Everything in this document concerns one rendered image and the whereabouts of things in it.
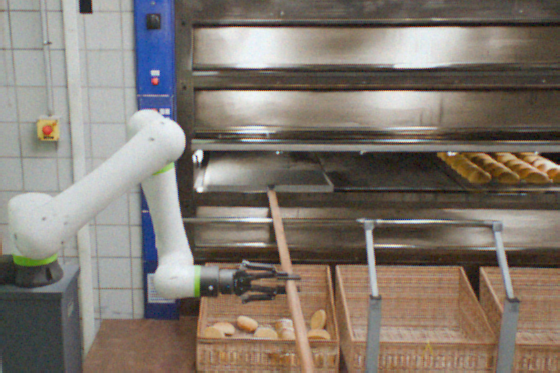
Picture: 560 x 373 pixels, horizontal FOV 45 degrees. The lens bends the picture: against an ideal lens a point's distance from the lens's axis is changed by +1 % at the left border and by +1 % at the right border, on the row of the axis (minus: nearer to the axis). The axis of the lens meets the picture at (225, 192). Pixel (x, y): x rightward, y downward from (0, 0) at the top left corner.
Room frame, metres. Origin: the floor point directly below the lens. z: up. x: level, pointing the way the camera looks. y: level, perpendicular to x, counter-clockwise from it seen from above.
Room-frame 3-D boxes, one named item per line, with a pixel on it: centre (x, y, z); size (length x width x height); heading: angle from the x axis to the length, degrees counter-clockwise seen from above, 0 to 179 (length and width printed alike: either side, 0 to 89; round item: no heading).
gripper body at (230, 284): (1.85, -0.03, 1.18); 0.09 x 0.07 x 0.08; 89
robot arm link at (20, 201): (1.82, 0.54, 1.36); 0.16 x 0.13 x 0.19; 21
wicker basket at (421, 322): (2.56, -0.76, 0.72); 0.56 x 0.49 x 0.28; 89
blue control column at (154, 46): (3.79, 0.26, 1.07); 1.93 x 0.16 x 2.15; 178
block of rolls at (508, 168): (3.25, -1.36, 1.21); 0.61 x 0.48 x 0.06; 178
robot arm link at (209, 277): (1.86, 0.04, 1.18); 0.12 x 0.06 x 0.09; 179
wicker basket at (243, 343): (2.58, -0.17, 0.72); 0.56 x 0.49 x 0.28; 87
